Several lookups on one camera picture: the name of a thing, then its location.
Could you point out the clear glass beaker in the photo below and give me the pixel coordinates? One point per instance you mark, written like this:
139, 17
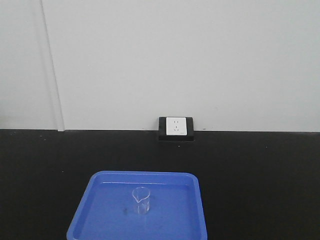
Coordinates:
141, 196

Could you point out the blue plastic tray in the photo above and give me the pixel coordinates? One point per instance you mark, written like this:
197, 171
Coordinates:
106, 210

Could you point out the white socket in black housing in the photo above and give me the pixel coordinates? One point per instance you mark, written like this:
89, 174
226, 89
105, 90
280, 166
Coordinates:
175, 129

